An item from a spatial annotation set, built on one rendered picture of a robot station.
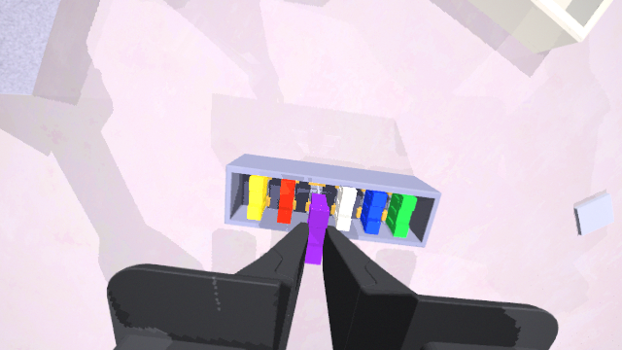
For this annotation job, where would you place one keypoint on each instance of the red fuse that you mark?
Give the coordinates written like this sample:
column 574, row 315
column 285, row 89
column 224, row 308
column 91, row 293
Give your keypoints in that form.
column 286, row 201

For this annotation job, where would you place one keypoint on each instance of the violet fuse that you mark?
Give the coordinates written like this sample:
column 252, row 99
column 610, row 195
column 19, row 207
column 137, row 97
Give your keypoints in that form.
column 317, row 222

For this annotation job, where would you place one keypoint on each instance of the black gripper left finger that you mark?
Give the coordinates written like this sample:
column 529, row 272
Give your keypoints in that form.
column 252, row 309

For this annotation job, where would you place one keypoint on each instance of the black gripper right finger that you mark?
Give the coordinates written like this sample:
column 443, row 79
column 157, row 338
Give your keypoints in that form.
column 369, row 309

